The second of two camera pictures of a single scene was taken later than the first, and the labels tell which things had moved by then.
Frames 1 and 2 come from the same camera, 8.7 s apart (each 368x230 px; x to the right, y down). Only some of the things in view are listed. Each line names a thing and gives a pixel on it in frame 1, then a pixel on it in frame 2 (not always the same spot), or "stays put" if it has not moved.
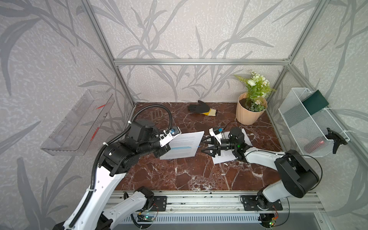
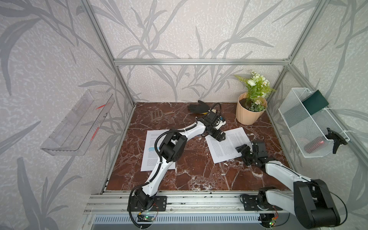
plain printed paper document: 227,155 stays put
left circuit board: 146,217 stays put
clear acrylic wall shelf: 74,134 stays put
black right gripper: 216,149 to 243,149
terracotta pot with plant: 252,104 stays put
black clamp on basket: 338,139 stays put
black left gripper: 158,152 to 218,135
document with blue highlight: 184,145 to 151,158
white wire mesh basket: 309,131 stays put
